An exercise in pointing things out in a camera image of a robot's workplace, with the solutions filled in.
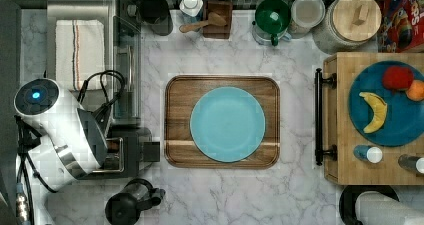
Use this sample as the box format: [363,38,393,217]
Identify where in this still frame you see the bamboo block with black handle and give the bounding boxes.
[320,52,424,185]

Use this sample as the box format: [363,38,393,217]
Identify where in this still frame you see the wooden spoon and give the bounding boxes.
[179,12,227,33]

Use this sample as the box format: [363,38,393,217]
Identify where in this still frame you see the white striped dish towel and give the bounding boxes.
[55,20,105,91]

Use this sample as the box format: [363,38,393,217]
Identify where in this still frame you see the dark blue plate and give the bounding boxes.
[348,61,424,147]

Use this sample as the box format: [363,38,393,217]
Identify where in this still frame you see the dark wooden utensil box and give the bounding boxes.
[202,0,233,39]

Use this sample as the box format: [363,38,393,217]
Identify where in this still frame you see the red apple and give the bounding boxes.
[382,66,414,91]

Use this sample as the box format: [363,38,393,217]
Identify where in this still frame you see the green mug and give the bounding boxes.
[252,0,292,46]

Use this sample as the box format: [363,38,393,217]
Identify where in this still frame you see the orange fruit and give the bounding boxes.
[406,80,424,101]

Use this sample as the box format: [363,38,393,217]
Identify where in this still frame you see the white lidded bottle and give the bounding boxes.
[179,0,203,17]

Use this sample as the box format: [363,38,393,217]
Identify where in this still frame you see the canister with wooden lid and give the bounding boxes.
[312,0,382,54]

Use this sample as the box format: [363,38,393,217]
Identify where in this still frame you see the blue shaker white cap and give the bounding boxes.
[353,145,383,164]

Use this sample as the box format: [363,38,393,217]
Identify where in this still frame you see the paper towel roll holder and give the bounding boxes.
[338,184,424,225]

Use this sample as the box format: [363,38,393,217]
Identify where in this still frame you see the clear glass jar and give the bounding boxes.
[288,0,326,39]

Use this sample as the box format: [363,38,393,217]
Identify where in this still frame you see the walnut wooden cutting board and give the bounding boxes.
[164,75,280,169]

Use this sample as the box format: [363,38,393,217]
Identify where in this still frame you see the light blue round plate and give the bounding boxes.
[190,87,266,163]

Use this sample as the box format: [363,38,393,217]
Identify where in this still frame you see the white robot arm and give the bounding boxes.
[14,79,107,192]

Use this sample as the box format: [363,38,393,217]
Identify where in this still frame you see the yellow banana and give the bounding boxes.
[359,92,388,134]

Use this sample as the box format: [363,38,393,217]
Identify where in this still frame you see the colourful cereal box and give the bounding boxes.
[378,0,424,53]

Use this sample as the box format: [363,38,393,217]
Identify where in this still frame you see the dark grey cup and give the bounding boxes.
[139,0,173,36]

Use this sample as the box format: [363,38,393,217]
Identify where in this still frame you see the grey shaker white cap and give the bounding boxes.
[398,154,424,174]

